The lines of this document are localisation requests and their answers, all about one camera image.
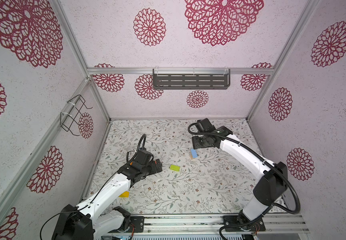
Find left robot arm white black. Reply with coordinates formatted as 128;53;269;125
51;149;163;240

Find grey metal wall shelf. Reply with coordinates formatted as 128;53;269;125
152;69;230;90

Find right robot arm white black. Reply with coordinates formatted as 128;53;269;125
188;119;292;227

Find black wire wall rack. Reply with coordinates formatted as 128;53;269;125
59;95;92;137

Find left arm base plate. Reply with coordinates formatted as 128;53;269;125
102;215;145;234

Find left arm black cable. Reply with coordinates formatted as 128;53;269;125
39;133;149;240

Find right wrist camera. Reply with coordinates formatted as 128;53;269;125
195;118;216;133

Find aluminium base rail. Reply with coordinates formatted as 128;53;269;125
102;214;309;237

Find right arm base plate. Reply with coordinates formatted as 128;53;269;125
222;214;266;232

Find yellow wood block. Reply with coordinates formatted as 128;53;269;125
119;191;130;198

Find lime green wood block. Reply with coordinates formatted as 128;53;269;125
170;165;180;172

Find light blue wood block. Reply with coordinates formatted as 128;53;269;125
190;149;198;159

